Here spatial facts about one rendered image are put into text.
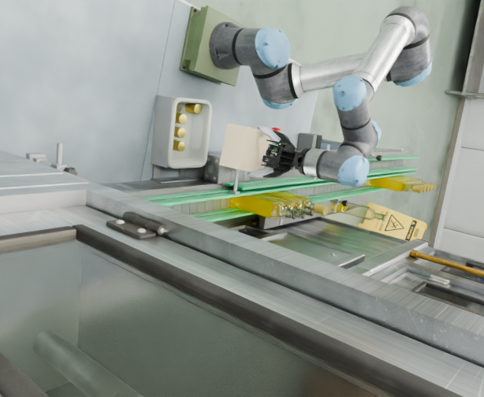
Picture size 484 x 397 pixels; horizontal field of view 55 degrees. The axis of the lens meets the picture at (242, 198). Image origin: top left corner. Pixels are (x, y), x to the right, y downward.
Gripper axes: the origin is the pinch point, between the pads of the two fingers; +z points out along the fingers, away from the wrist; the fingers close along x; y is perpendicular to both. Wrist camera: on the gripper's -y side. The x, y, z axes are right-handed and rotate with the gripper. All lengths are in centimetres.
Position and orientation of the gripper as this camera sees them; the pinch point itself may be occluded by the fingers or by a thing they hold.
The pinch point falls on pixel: (254, 150)
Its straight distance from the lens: 137.0
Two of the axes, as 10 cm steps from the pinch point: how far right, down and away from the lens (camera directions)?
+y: -6.1, -0.5, -7.9
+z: -7.6, -2.2, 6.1
